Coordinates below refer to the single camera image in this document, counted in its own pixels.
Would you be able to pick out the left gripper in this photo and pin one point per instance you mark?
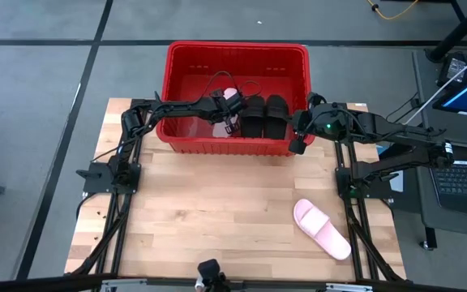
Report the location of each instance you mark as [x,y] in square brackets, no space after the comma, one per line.
[227,106]

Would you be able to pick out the pink slide sandal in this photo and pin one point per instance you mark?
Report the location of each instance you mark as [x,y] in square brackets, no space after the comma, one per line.
[219,130]
[322,229]

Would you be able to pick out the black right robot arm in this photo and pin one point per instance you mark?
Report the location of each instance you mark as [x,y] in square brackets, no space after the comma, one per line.
[399,131]

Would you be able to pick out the black stand pole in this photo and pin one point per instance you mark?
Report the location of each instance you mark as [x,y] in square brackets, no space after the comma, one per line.
[456,32]

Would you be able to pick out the red plastic bin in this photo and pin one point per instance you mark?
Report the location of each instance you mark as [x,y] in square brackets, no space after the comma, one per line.
[237,61]

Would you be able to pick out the black aluminium rig frame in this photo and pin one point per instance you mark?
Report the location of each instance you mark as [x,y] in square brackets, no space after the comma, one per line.
[141,102]

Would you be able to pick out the grey rolling cart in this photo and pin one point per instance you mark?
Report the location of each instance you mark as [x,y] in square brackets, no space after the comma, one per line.
[424,211]

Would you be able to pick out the black slide sandal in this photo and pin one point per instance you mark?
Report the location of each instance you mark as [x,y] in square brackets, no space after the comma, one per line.
[253,117]
[276,117]

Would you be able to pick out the black camera on mount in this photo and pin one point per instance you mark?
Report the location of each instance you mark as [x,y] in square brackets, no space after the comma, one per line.
[210,271]

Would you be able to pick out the black power adapter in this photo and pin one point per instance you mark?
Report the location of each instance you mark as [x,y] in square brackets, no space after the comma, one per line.
[453,67]

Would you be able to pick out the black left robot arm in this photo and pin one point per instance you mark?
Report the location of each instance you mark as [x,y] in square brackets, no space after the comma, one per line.
[176,108]

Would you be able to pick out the black laptop keyboard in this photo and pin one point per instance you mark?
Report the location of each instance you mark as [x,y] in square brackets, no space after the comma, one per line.
[464,190]

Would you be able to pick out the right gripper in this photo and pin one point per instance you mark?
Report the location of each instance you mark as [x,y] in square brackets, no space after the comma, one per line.
[318,123]

